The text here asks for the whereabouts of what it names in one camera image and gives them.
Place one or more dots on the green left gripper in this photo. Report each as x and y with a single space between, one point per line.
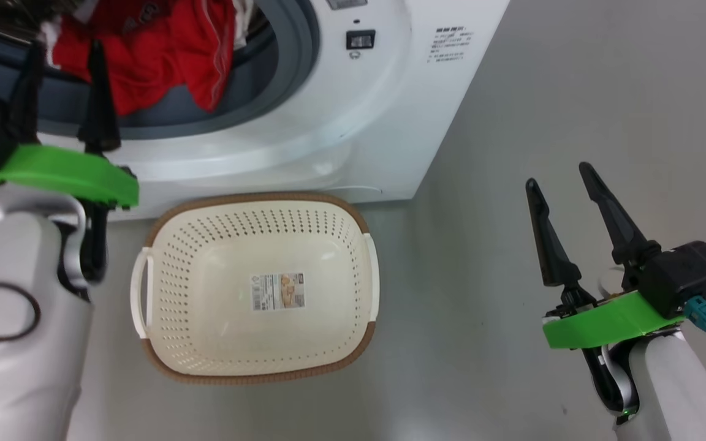
65 171

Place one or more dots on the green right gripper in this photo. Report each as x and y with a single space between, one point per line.
610 321

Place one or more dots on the red garment with white trim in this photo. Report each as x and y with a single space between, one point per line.
151 55

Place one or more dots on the small white garment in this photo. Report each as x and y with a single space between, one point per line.
241 27

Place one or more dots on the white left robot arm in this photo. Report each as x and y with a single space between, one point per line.
16 380

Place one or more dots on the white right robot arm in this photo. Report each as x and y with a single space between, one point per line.
671 398

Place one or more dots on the white front-load washing machine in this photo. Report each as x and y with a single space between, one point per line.
390 122

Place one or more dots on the cream perforated laundry basket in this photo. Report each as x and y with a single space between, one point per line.
218 318

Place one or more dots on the basket product label sticker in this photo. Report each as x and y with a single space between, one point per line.
277 291

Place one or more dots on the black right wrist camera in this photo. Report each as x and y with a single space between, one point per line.
684 275

